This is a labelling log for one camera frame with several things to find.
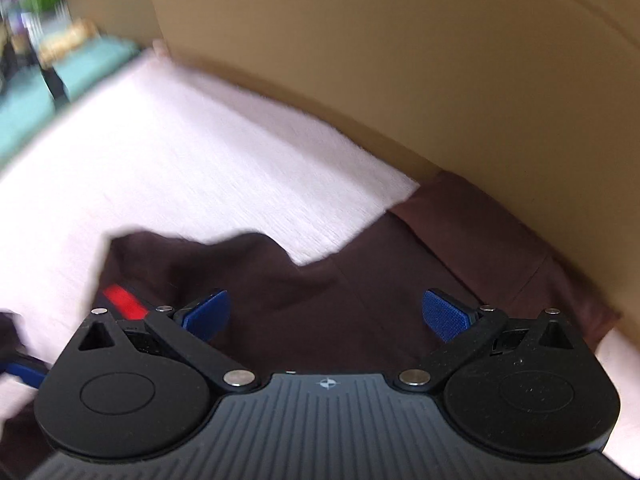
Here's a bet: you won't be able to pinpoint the teal cloth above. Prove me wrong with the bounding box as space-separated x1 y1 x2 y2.
0 35 142 163

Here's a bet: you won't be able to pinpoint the red garment tag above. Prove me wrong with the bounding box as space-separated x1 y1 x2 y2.
101 284 152 323

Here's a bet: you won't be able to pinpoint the brown pants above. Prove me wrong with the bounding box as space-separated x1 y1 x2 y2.
0 170 623 480

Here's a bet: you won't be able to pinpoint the black strap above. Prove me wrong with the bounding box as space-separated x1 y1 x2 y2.
39 60 72 110

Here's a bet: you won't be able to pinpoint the yellow floral cloth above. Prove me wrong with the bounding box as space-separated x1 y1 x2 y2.
37 19 102 65

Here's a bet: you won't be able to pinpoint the large cardboard box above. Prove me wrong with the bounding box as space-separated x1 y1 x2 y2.
141 0 640 333

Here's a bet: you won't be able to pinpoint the pink towel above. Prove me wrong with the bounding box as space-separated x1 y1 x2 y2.
0 50 640 480

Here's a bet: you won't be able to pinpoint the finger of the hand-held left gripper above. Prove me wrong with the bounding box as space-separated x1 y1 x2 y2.
0 351 50 390

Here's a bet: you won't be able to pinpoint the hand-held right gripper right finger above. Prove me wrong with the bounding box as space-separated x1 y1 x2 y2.
395 288 576 393

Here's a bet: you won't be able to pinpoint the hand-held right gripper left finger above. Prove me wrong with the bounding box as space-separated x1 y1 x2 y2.
77 288 258 393

